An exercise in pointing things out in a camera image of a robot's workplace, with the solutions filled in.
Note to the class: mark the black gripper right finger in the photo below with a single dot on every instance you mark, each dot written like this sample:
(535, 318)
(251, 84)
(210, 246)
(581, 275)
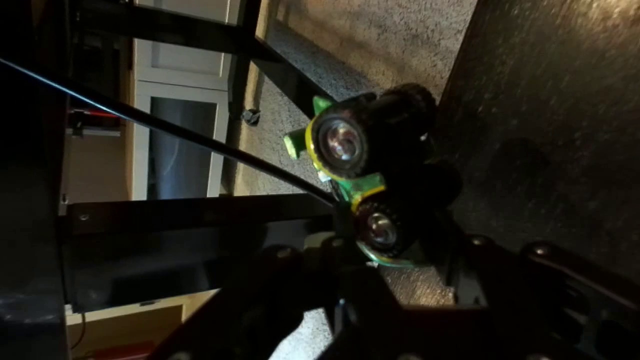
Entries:
(532, 301)

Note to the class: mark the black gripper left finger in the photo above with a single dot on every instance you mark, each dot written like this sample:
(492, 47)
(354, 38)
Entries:
(266, 301)

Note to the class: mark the clear green toy car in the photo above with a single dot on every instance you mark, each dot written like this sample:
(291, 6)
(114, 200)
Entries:
(341, 143)

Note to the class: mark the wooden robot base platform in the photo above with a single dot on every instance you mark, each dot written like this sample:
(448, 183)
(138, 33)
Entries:
(133, 327)

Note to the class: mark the white cabinet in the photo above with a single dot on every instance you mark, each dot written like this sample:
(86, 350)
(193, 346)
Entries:
(142, 133)

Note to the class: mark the black metal table frame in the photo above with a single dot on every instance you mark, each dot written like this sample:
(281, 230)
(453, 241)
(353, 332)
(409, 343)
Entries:
(200, 213)

